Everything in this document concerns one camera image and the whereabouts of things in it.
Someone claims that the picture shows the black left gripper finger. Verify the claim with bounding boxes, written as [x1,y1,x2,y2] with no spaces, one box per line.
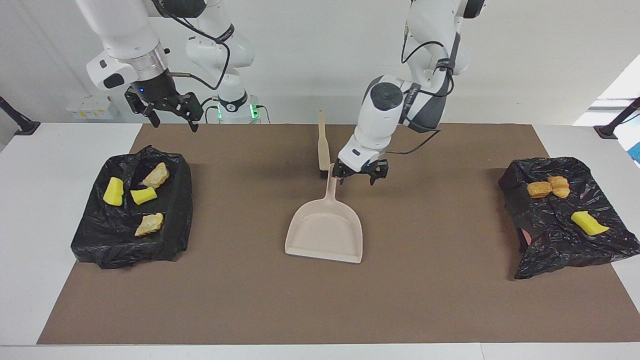
[332,159,358,187]
[361,159,390,187]

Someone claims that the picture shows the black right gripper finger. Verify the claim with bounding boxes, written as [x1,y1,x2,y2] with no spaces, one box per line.
[152,75,204,133]
[124,86,162,128]

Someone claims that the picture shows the beige hand brush black bristles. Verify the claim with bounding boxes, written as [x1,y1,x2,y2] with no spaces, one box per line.
[317,110,333,180]

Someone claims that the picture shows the beige plastic dustpan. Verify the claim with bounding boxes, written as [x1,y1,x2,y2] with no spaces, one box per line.
[285,164,363,264]

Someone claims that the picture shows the pale bread chunk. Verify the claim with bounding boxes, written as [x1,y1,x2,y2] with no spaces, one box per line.
[141,162,170,189]

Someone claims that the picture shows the yellow sponge chunk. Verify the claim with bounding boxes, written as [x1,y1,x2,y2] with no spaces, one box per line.
[103,177,124,207]
[130,186,158,206]

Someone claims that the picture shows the orange striped croissant piece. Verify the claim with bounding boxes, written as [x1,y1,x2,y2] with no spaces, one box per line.
[134,212,165,237]
[547,175,571,199]

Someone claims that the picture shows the notched yellow sponge piece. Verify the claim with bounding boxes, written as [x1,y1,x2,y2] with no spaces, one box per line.
[571,211,611,236]

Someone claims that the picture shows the black bag lined bin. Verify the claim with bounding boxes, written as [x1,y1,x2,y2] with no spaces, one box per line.
[498,156,640,280]
[70,145,194,271]

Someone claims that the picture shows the brown table mat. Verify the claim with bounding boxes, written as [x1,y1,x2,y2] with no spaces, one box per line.
[36,123,640,346]

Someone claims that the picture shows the black right base cable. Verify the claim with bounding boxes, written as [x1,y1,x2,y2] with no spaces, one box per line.
[200,97,221,124]

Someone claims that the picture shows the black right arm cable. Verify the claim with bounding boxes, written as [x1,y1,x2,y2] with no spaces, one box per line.
[152,0,232,92]

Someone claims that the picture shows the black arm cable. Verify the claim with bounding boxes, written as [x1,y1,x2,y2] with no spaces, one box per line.
[152,0,232,92]
[385,25,456,156]

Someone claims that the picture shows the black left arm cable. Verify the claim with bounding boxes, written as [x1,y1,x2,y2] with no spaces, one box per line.
[385,25,456,156]

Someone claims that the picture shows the white wall power box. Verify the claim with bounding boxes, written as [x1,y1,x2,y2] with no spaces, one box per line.
[65,95,120,121]

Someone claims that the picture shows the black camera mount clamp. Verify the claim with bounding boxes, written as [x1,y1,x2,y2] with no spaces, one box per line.
[0,96,41,136]
[593,96,640,140]

